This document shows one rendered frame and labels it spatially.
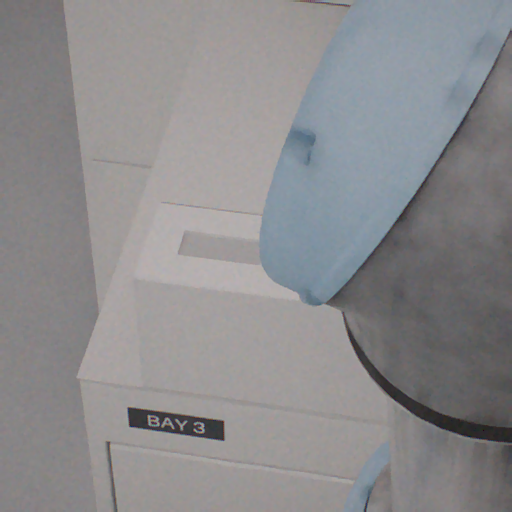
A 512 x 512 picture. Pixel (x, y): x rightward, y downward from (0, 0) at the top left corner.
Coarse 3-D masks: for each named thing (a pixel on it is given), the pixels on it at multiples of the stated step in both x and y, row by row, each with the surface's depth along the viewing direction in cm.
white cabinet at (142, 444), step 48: (96, 384) 118; (96, 432) 123; (144, 432) 121; (192, 432) 120; (240, 432) 119; (288, 432) 118; (336, 432) 116; (384, 432) 115; (96, 480) 128; (144, 480) 127; (192, 480) 125; (240, 480) 124; (288, 480) 122; (336, 480) 121
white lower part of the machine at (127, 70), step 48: (96, 0) 165; (144, 0) 164; (192, 0) 163; (96, 48) 171; (144, 48) 169; (192, 48) 168; (96, 96) 176; (144, 96) 175; (96, 144) 182; (144, 144) 181; (96, 192) 189; (96, 240) 196; (96, 288) 203
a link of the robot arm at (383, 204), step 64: (384, 0) 37; (448, 0) 37; (320, 64) 37; (384, 64) 36; (448, 64) 36; (320, 128) 37; (384, 128) 36; (448, 128) 35; (320, 192) 37; (384, 192) 36; (448, 192) 35; (320, 256) 38; (384, 256) 37; (448, 256) 36; (384, 320) 39; (448, 320) 37; (384, 384) 45; (448, 384) 41; (384, 448) 76; (448, 448) 50
